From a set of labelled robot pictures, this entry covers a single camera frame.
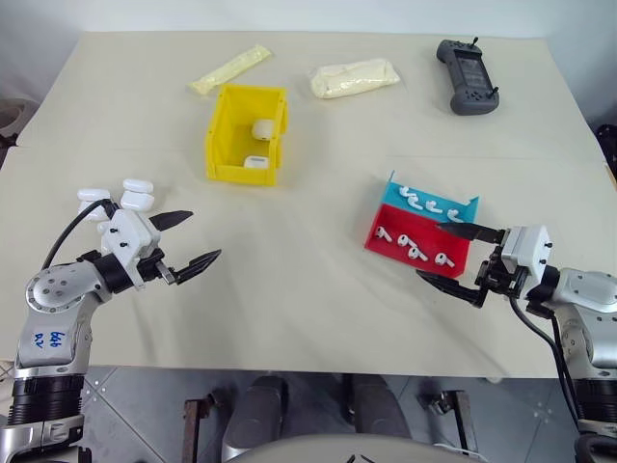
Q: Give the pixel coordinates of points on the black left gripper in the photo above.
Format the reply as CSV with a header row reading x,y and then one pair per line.
x,y
154,270

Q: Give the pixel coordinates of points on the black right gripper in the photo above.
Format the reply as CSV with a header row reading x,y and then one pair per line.
x,y
501,282

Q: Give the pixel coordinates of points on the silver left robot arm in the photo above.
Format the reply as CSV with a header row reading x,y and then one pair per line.
x,y
53,289

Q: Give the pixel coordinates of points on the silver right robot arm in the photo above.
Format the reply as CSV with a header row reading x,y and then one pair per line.
x,y
588,308

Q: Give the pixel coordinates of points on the white closed charging case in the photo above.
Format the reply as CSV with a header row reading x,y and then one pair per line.
x,y
262,129
255,161

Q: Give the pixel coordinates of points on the yellow plastic bin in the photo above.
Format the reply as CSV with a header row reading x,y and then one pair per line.
x,y
219,140

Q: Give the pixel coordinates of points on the white wireless earbud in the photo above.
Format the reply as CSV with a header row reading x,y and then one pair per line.
x,y
415,199
434,206
415,252
402,239
443,260
384,234
406,192
454,213

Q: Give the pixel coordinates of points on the red tray with earbuds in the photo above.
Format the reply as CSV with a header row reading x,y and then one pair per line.
x,y
424,236

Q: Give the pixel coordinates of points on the blue tray with earbuds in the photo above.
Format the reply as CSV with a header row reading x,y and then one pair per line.
x,y
393,198

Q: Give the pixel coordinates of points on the beige table cover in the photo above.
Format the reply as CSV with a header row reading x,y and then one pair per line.
x,y
313,289

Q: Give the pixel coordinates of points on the grey handheld remote controller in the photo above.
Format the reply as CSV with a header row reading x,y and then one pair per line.
x,y
470,103

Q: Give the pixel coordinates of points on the long pale yellow plastic bag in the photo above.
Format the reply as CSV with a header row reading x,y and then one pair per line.
x,y
226,72

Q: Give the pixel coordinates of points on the dark rounded shape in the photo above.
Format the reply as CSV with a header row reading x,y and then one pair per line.
x,y
260,410

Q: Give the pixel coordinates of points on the dark background equipment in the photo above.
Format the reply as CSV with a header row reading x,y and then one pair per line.
x,y
608,144

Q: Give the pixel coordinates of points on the wide pale yellow plastic bag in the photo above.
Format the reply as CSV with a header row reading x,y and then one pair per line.
x,y
352,79

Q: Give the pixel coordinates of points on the white round background object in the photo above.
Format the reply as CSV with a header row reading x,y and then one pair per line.
x,y
9,120

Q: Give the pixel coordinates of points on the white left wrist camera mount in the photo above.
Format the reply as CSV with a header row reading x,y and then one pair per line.
x,y
127,236

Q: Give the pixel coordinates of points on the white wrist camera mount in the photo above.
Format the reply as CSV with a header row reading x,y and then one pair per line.
x,y
127,236
528,248

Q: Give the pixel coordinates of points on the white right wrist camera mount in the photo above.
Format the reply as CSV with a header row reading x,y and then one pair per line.
x,y
528,248

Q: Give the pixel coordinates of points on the rusty metal table bracket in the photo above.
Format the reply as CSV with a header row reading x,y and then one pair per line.
x,y
460,419
193,424

